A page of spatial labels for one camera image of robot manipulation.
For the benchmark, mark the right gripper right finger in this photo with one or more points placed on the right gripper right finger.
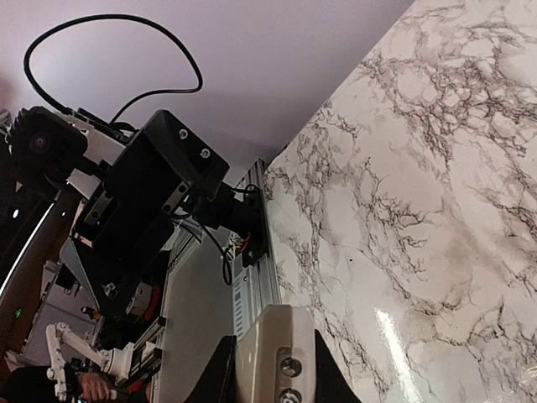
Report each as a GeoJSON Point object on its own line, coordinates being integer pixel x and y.
{"type": "Point", "coordinates": [330, 384]}

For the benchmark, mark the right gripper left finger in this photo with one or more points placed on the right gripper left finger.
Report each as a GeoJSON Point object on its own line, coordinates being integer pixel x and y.
{"type": "Point", "coordinates": [217, 383]}

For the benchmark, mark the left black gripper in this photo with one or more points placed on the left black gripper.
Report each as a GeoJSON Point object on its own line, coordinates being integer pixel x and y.
{"type": "Point", "coordinates": [128, 218]}

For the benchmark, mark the grey white remote control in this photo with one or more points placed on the grey white remote control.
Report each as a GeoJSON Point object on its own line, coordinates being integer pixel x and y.
{"type": "Point", "coordinates": [275, 359]}

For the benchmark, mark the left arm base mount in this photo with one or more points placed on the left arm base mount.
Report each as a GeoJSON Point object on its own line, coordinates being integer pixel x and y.
{"type": "Point", "coordinates": [239, 211]}

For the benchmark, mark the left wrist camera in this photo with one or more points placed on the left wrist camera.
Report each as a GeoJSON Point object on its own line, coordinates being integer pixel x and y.
{"type": "Point", "coordinates": [53, 151]}

